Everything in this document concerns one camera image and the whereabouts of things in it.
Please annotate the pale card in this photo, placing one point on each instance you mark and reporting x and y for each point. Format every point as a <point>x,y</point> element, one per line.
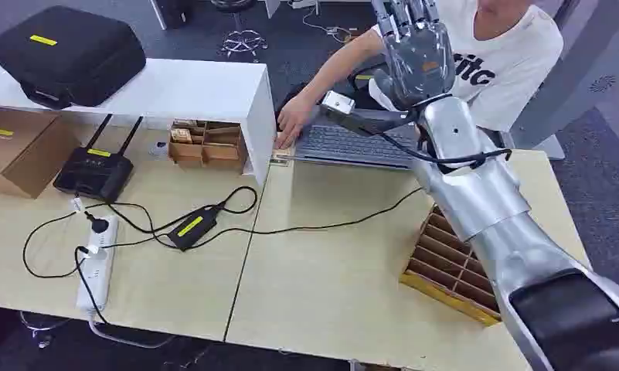
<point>283,154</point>

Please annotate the black power plug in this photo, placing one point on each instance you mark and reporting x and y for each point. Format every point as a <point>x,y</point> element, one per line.
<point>98,224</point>

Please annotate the black laptop power adapter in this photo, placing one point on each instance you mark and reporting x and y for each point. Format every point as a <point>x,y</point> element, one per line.
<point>194,228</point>

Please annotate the white power strip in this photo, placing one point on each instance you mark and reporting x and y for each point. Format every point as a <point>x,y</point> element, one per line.
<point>98,276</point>

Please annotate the small wooden card box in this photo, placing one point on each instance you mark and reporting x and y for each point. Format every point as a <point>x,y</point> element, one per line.
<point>222,153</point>

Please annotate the chrome chair base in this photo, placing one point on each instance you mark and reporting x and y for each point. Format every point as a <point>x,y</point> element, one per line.
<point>242,42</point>
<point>40,327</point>

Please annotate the printed card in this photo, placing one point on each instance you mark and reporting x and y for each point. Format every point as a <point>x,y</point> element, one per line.
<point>181,135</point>

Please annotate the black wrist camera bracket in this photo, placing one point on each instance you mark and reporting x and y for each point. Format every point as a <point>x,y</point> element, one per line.
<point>370,123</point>

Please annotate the brown cardboard box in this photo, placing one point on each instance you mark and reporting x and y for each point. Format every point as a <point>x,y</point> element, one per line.
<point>27,153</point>

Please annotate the white desk shelf riser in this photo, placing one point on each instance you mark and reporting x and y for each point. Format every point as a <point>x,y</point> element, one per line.
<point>186,87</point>

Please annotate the person's right hand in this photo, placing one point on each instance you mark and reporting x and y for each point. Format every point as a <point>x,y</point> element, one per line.
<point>294,118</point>

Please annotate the slotted wooden card box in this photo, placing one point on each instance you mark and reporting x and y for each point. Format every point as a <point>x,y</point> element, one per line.
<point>442,266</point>

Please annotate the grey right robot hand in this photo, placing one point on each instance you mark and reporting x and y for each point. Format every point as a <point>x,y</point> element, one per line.
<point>419,66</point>

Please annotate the person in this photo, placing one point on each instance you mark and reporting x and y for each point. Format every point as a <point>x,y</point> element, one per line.
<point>514,51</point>

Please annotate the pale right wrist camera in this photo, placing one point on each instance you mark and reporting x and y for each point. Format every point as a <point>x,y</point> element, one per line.
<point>338,102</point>

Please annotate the black hard carrying case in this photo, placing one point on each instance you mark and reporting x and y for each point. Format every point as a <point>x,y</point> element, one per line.
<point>84,56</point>

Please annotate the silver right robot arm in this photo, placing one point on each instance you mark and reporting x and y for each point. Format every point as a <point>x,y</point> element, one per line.
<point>473,194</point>

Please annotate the black router with antennas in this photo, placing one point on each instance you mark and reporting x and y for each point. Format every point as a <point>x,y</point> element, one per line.
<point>94,174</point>

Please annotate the black cabinet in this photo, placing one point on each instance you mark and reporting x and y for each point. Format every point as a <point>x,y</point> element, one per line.
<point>178,13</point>

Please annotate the grey laptop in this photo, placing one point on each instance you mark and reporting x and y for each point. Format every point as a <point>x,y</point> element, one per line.
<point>350,146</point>

